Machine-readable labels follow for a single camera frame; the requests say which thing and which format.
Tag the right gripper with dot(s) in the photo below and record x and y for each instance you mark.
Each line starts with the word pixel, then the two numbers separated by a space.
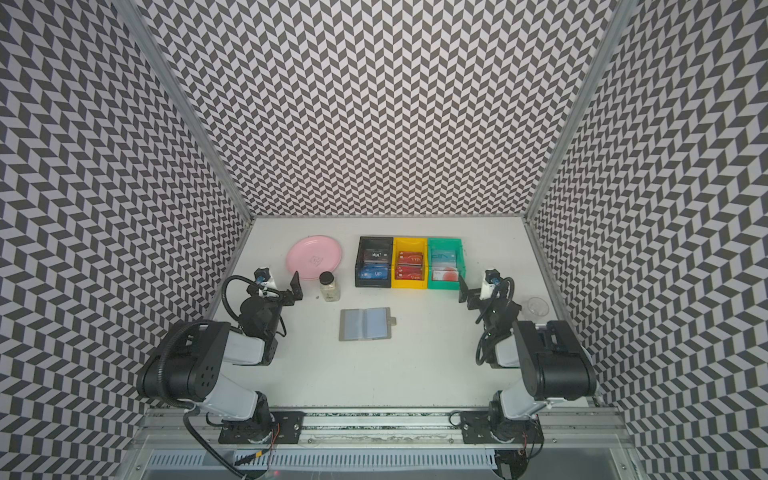
pixel 472 297

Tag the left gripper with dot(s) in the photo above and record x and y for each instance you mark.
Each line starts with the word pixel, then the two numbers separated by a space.
pixel 289 299

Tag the pink card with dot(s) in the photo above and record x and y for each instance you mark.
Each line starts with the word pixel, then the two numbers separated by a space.
pixel 445 274

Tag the grey card holder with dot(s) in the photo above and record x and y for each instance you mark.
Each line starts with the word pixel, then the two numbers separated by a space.
pixel 366 324

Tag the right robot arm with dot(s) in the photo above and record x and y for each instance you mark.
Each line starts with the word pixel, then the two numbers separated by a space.
pixel 553 366

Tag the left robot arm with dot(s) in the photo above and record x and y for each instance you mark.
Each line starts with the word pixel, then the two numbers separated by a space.
pixel 185 369

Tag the pink plate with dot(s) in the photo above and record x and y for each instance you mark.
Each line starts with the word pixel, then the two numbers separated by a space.
pixel 314 255

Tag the green bin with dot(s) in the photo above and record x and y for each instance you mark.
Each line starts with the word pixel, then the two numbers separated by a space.
pixel 445 252

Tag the yellow bin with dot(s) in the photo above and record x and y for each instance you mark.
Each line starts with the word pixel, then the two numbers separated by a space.
pixel 410 263

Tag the black bin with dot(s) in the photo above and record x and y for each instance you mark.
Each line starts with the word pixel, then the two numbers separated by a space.
pixel 373 265

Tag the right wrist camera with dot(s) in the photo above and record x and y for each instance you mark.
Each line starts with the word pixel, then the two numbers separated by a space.
pixel 491 280

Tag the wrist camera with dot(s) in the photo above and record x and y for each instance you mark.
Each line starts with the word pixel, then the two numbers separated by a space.
pixel 263 277
pixel 491 280

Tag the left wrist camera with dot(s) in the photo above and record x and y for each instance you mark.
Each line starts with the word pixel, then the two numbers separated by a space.
pixel 263 277

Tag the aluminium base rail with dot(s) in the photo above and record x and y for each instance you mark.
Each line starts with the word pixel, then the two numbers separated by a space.
pixel 380 439

